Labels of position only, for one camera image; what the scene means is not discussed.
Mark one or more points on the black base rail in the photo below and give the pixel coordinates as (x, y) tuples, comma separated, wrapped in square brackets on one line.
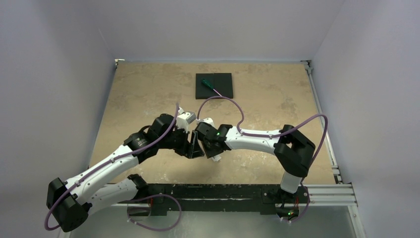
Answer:
[(265, 199)]

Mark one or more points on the white remote control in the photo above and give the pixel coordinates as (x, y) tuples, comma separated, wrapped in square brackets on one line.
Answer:
[(216, 158)]

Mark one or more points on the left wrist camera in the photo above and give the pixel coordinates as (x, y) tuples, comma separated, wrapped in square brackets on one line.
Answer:
[(184, 119)]

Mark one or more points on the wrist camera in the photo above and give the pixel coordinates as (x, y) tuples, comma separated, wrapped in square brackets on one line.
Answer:
[(206, 120), (184, 119)]

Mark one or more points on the green handled screwdriver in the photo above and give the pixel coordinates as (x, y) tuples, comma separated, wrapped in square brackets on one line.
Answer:
[(210, 86)]

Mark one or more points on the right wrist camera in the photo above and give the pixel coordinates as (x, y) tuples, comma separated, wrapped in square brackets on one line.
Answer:
[(206, 120)]

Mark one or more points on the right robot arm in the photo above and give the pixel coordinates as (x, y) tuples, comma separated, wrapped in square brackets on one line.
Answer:
[(293, 150)]

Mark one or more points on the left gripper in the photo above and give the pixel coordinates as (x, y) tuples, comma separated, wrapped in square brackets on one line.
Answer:
[(188, 149)]

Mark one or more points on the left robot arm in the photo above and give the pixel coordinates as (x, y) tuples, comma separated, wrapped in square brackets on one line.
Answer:
[(71, 201)]

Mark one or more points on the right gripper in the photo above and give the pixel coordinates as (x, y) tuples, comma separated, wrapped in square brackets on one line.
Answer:
[(200, 132)]

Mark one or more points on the black foam pad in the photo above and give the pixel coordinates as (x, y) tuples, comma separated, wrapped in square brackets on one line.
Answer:
[(222, 82)]

